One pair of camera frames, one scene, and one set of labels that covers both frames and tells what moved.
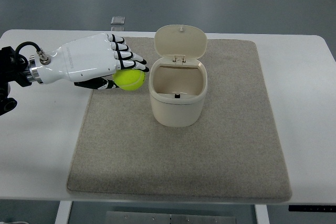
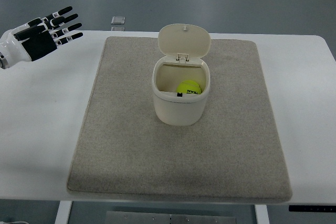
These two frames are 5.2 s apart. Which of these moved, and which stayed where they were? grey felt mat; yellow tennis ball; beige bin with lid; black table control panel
Moved: yellow tennis ball
Stayed: grey felt mat; black table control panel; beige bin with lid
